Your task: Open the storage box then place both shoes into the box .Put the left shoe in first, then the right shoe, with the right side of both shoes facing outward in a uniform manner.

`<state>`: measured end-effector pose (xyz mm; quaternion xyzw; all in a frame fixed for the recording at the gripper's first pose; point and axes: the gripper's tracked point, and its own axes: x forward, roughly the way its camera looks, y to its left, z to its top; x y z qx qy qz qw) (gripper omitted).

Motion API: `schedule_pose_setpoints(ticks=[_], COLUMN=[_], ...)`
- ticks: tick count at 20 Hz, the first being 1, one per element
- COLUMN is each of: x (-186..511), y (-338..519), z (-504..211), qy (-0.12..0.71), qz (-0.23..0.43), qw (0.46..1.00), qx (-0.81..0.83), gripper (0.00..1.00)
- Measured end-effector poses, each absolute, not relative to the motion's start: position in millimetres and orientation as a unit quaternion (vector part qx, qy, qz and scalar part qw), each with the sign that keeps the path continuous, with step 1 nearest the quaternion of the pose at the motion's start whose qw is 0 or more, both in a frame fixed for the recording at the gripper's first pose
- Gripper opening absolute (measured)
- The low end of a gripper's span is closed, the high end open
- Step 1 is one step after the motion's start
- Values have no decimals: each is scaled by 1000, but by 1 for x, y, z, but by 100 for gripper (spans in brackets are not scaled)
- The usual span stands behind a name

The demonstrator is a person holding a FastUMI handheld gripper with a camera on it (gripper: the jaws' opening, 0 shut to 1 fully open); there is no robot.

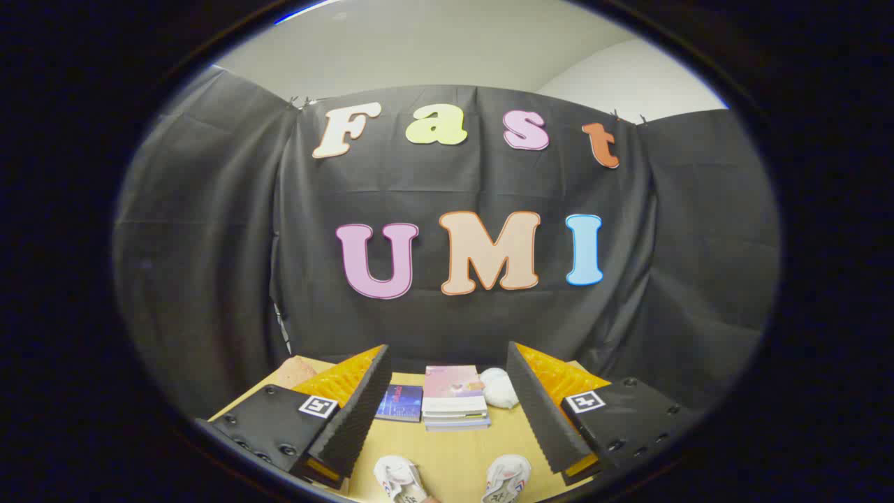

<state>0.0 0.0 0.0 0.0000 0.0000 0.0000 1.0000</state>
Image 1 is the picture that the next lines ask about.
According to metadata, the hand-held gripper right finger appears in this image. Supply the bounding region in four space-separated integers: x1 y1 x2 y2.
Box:
506 341 699 486

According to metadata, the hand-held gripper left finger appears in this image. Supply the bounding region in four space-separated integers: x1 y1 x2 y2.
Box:
196 344 393 490

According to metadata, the white canvas shoe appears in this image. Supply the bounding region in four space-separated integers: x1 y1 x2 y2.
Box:
482 454 532 503
374 455 428 503

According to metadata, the dark blue book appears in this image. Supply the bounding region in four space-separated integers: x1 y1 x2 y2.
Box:
375 384 424 423

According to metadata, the white fluffy ball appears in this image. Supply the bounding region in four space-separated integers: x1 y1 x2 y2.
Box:
479 367 520 409

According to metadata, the orange fluffy ball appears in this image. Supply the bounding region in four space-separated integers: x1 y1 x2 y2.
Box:
274 355 318 388

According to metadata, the blue-edged book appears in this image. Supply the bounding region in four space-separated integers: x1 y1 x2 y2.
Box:
425 418 491 432

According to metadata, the white book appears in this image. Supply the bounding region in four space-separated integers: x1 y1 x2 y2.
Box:
422 409 490 423

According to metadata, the pink cover book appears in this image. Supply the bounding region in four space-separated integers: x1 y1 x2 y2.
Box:
422 365 488 413

